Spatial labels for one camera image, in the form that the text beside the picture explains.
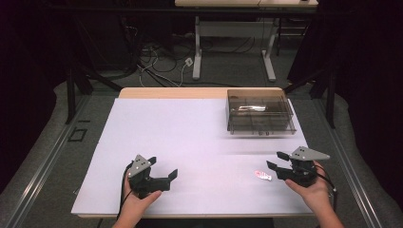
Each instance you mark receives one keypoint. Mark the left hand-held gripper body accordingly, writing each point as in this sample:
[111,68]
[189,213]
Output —
[144,182]

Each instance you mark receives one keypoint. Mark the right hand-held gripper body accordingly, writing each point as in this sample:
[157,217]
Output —
[302,171]

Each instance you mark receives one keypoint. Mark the small pink white object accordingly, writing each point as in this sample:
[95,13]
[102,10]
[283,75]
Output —
[263,175]

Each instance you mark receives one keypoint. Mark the smoky clear drawer organizer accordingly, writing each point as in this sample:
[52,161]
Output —
[253,94]

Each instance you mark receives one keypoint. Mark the person's left hand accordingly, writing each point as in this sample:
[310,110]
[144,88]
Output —
[134,205]

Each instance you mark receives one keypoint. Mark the person's right hand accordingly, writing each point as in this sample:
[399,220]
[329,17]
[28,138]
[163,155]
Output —
[316,196]

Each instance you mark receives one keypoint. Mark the white table mat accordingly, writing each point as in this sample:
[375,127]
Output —
[190,142]

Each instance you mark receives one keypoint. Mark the light wooden table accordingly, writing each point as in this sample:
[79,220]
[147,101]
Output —
[174,92]

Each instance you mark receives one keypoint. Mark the black metal stand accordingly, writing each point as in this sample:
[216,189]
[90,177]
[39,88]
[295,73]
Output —
[71,95]
[331,101]

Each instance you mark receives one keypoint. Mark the white power adapter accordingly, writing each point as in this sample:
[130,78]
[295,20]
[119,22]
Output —
[188,62]

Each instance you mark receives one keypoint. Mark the dark curtain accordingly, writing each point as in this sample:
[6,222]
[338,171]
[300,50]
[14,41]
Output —
[25,79]
[374,79]

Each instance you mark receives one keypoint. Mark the white-legged desk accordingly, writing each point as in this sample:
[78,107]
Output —
[197,47]

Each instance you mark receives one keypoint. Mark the metal floor rail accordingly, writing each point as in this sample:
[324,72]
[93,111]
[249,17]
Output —
[47,164]
[348,164]

